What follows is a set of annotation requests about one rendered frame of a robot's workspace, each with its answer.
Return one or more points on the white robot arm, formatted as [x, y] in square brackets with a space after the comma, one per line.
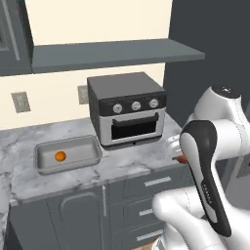
[201, 208]

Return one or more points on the grey rectangular tupperware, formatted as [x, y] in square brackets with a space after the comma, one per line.
[81, 151]

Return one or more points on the orange tangerine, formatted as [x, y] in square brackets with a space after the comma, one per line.
[60, 156]

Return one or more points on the dark grey fridge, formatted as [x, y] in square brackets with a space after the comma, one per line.
[208, 39]

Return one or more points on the toaster oven glass door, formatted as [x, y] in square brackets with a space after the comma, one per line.
[133, 129]

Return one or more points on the silver toaster oven knob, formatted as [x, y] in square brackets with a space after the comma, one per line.
[153, 103]
[136, 105]
[117, 108]

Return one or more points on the black silver toaster oven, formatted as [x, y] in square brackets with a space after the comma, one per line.
[120, 86]

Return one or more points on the translucent white cup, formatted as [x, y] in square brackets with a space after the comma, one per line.
[172, 146]

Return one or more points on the grey wide drawer front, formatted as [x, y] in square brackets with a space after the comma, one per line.
[133, 187]

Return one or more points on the small red brown object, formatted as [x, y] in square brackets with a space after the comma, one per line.
[181, 159]

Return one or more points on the grey lower cupboard door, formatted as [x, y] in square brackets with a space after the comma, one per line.
[81, 221]

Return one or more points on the grey cupboard door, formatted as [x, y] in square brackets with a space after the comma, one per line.
[81, 221]
[24, 39]

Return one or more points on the grey upper cupboard door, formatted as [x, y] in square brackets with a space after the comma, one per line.
[24, 39]

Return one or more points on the grey plain lower cupboard panel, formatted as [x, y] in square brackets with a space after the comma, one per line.
[29, 228]

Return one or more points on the grey wall socket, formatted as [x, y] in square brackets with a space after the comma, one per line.
[82, 95]
[20, 102]

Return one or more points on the grey wall shelf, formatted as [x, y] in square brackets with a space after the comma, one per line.
[110, 53]

